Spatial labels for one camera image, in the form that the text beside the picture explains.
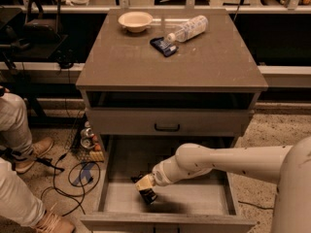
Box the tan boot lower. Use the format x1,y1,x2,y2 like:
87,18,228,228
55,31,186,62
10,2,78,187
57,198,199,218
33,211,76,233

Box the tan boot upper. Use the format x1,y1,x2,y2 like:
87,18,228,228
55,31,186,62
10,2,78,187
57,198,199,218
15,137,53,174

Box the black drawer handle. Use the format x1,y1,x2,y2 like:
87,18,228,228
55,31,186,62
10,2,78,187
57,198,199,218
154,123,181,132

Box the black cable on floor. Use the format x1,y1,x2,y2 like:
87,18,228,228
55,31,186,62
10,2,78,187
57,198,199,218
40,148,102,217

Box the thin cable right floor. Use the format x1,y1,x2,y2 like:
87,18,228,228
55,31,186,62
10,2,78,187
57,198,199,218
237,199,276,212

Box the tan boot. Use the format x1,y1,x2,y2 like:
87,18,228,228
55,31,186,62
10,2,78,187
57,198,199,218
33,211,76,233
15,137,53,174

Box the wire basket with cans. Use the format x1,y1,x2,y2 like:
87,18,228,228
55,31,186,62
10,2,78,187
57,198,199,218
65,120,105,162

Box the person's leg light trousers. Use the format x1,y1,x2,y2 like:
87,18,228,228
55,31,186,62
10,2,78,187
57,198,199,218
0,93,33,154

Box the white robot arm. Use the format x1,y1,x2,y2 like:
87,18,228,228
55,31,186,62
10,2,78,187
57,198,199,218
135,137,311,233

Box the clear plastic water bottle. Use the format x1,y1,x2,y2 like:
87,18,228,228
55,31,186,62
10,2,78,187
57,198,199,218
167,16,208,43

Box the grey drawer cabinet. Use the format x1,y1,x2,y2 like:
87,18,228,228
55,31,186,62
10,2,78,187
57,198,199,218
75,8,269,233

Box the black bag on shelf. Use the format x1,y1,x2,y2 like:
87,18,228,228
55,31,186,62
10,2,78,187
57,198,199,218
23,0,61,43

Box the dark rxbar chocolate bar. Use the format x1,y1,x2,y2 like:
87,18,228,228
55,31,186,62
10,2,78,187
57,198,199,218
140,188,157,205

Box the blue snack packet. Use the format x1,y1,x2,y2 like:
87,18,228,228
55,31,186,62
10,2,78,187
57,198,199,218
150,37,178,57

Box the white bowl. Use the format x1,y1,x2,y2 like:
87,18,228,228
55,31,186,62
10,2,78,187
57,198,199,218
118,12,153,33

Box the open middle drawer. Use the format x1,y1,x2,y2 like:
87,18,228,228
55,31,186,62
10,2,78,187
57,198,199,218
81,136,256,233

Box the closed top drawer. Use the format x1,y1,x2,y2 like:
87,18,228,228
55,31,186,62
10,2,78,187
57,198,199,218
86,108,254,137

